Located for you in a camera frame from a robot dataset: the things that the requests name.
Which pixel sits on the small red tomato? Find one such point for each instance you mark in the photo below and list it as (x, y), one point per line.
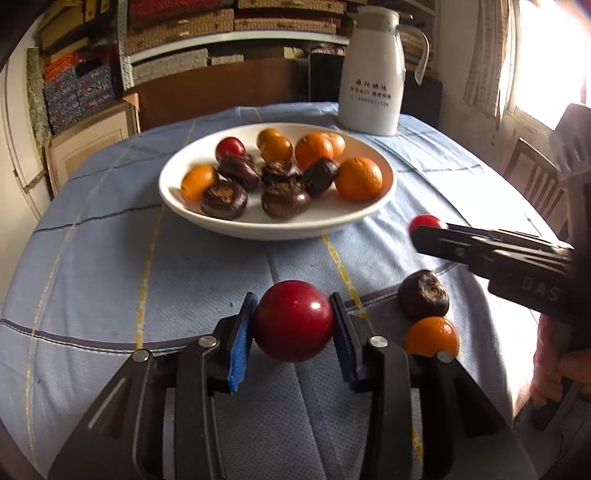
(230, 147)

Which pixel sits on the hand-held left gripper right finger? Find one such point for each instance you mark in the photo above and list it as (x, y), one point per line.
(344, 341)

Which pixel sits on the patterned curtain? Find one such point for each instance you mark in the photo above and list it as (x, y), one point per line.
(489, 50)

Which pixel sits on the light wooden framed panel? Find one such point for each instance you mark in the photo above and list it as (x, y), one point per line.
(87, 143)

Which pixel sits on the yellow tomato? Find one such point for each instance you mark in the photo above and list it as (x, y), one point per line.
(198, 181)
(276, 148)
(267, 134)

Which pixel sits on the brown board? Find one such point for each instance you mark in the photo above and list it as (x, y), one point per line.
(221, 92)

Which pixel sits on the white metal shelf rack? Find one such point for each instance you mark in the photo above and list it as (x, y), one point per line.
(231, 44)

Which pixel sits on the white oval plate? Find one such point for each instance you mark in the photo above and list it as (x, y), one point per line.
(277, 228)

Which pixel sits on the stack of blue patterned boxes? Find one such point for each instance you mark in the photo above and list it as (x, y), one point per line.
(78, 92)

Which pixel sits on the large orange mandarin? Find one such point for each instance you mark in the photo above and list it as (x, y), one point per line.
(314, 150)
(359, 179)

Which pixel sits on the bright window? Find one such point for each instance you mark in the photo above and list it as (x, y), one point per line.
(554, 55)

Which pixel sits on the marbled green board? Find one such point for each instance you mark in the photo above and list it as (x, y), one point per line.
(37, 106)

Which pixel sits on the wooden chair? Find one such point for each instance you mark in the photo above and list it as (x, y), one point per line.
(535, 175)

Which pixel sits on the stack of wooden boxes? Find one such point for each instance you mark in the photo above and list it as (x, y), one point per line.
(60, 23)

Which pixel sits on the dark red plum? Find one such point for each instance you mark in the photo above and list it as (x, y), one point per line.
(293, 321)

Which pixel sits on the stack of woven flat boxes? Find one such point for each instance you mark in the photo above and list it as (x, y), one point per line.
(184, 21)

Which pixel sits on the white thermos jug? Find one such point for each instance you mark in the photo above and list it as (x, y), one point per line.
(369, 83)

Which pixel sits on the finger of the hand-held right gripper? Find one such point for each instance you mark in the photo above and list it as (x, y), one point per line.
(452, 249)
(531, 242)

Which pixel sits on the blue checked tablecloth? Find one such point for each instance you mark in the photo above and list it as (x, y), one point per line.
(115, 258)

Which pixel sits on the person's right hand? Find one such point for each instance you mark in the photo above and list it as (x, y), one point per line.
(545, 360)

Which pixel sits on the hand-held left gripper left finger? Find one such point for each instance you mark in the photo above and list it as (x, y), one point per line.
(239, 350)

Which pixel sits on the bright red plum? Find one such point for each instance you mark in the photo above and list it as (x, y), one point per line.
(425, 222)

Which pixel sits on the small orange mandarin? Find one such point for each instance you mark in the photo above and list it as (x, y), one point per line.
(431, 336)
(338, 144)

